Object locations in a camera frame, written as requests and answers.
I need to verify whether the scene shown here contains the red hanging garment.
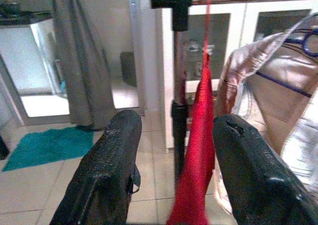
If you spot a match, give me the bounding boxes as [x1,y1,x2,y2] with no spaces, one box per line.
[165,53,216,225]

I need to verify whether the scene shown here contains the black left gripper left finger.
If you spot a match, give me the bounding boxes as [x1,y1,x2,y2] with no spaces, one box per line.
[49,110,143,225]

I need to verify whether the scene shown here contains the grey curtain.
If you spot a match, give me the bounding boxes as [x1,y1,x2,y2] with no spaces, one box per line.
[51,0,117,131]

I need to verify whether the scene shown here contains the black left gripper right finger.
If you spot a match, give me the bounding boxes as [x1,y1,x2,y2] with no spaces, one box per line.
[213,114,318,225]

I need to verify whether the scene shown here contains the dark grey doormat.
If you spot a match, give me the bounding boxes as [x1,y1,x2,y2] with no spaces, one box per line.
[120,51,137,88]

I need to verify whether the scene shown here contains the black shelf board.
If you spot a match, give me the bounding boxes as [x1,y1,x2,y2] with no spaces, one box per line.
[0,1,53,26]

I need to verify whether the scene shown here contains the white glass-door cabinet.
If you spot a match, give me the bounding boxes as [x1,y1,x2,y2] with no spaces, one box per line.
[159,0,318,153]

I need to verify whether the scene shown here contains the beige blue-striped garment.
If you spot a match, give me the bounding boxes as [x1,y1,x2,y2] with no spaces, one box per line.
[213,12,318,216]

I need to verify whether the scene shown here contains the chrome clothes rack black joints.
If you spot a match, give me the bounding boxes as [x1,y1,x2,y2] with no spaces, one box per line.
[149,0,318,183]

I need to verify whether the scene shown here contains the silver door frame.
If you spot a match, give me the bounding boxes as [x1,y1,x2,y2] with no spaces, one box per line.
[128,0,147,116]

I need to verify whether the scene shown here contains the teal rug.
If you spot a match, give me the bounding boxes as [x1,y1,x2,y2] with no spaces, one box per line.
[1,125,95,173]

